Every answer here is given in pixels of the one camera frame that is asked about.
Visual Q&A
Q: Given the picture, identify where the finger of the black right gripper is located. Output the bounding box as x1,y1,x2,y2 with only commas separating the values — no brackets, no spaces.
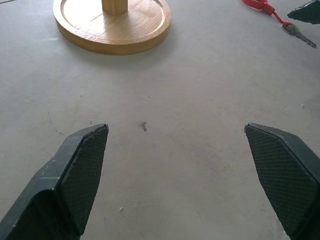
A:
286,0,320,25

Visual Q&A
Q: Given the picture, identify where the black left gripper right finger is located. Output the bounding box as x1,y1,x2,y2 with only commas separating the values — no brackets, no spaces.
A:
243,122,320,240

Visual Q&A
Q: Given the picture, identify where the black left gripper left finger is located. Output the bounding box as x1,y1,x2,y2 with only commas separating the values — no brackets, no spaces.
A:
0,123,110,240

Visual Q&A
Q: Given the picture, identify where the round wooden stand base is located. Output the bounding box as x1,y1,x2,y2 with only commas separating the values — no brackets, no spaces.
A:
52,0,173,56

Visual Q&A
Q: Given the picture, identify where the silver key with red lanyard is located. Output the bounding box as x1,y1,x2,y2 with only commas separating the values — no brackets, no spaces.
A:
241,0,318,48

